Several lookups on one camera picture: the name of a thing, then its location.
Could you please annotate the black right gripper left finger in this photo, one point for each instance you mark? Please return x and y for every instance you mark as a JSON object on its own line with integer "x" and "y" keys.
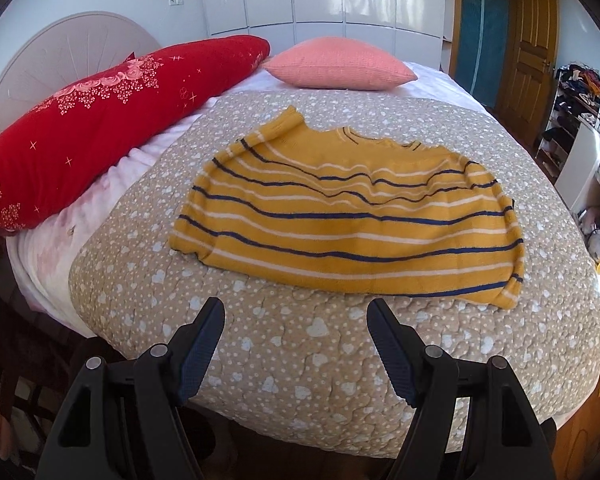
{"x": 121, "y": 420}

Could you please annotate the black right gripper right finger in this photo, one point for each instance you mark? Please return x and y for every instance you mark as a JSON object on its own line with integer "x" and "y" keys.
{"x": 472, "y": 420}

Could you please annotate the yellow striped knit sweater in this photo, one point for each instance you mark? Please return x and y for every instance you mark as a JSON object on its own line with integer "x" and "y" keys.
{"x": 336, "y": 211}

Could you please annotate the clothes-filled shoe rack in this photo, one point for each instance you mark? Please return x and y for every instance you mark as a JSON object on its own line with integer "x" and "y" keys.
{"x": 575, "y": 104}

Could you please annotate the beige heart-patterned quilt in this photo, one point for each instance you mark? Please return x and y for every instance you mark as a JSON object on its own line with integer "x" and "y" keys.
{"x": 298, "y": 364}

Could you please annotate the red embroidered pillow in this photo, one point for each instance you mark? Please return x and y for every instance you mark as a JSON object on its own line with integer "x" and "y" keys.
{"x": 52, "y": 154}

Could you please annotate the white TV cabinet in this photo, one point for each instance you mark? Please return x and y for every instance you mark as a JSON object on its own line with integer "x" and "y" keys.
{"x": 578, "y": 185}

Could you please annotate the brown wooden door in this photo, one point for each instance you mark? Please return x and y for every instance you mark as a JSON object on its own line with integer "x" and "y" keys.
{"x": 530, "y": 58}

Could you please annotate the white round headboard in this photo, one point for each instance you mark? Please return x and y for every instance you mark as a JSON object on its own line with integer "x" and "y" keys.
{"x": 65, "y": 51}

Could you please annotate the pink knit pillow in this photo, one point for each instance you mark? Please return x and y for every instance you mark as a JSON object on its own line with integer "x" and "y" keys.
{"x": 339, "y": 63}

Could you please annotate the teal curtain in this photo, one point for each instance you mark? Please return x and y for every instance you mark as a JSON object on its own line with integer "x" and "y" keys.
{"x": 482, "y": 47}

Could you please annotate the white glossy wardrobe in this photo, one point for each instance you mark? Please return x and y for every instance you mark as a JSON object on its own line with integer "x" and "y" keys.
{"x": 417, "y": 31}

